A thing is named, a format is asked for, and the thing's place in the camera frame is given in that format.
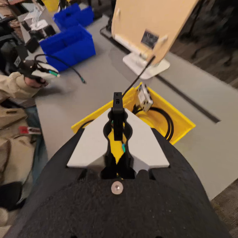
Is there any yellow bin with black divider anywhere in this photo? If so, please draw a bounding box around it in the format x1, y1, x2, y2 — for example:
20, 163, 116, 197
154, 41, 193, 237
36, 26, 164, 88
71, 82, 196, 164

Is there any person's left forearm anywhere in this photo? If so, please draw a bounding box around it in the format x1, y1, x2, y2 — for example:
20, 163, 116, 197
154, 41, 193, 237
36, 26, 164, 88
0, 72, 41, 107

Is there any black braided HDMI cable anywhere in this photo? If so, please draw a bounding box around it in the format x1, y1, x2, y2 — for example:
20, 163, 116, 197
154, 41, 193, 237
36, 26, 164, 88
122, 56, 155, 97
78, 106, 174, 152
34, 54, 87, 84

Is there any blue bin with black divider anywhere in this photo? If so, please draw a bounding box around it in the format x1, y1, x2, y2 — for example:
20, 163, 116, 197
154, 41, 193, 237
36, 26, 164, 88
39, 25, 96, 72

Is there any black power adapter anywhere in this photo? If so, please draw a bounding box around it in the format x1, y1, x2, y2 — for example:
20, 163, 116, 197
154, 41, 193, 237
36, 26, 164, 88
44, 25, 56, 36
26, 37, 40, 54

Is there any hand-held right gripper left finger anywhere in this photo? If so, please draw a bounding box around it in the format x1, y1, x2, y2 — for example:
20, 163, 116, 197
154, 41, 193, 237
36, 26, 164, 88
67, 107, 117, 178

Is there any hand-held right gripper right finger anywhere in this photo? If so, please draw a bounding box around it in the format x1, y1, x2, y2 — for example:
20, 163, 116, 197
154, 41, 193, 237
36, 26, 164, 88
119, 107, 170, 178

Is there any blue compartment bin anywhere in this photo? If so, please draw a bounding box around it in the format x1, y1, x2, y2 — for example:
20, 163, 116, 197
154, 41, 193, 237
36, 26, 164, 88
53, 3, 94, 31

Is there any person's beige jacket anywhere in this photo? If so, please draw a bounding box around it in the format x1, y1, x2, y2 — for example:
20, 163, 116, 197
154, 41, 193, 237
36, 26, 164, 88
0, 103, 44, 186

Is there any wooden board book stand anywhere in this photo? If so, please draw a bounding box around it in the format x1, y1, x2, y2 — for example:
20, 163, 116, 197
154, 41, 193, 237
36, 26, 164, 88
111, 0, 199, 80

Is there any person's left hand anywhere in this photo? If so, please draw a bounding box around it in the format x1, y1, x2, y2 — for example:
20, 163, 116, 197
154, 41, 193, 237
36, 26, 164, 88
24, 77, 48, 89

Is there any grey HDMI adapter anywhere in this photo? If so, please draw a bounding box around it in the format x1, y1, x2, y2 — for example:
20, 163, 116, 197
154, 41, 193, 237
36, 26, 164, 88
138, 84, 154, 112

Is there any white folding stand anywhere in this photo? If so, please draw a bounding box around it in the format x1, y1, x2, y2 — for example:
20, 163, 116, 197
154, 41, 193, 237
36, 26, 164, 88
24, 4, 49, 31

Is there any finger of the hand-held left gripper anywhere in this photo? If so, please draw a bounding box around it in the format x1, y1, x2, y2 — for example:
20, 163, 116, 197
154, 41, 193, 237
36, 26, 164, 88
31, 70, 56, 78
37, 62, 56, 72

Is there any person's blue jeans leg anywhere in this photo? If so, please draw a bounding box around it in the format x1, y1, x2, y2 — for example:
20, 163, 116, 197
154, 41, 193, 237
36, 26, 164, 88
25, 106, 49, 179

